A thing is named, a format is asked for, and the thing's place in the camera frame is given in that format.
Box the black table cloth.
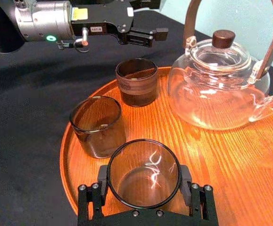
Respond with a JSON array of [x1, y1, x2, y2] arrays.
[[0, 9, 273, 226]]

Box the round orange wooden tray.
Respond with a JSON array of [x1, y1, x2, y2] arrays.
[[59, 66, 273, 226]]

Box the clear smoky drinking glass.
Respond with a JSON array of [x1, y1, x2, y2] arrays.
[[107, 138, 183, 210]]

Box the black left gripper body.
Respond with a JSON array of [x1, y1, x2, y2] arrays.
[[70, 0, 135, 45]]

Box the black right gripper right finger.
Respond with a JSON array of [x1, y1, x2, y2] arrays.
[[180, 165, 218, 221]]

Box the brown tinted drinking glass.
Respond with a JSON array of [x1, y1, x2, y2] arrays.
[[69, 96, 127, 159]]

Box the glass lid with wooden knob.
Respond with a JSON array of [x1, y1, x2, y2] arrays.
[[189, 29, 252, 71]]

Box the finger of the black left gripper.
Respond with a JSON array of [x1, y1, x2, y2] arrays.
[[129, 0, 162, 10], [126, 27, 169, 48]]

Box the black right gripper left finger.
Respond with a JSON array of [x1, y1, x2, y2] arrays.
[[77, 165, 109, 221]]

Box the thin dark cable silver plug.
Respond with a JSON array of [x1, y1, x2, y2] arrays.
[[57, 26, 91, 54]]

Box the glass teapot with wooden handle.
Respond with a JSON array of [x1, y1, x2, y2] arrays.
[[168, 0, 273, 131]]

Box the dark brown drinking glass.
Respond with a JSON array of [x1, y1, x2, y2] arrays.
[[115, 58, 159, 108]]

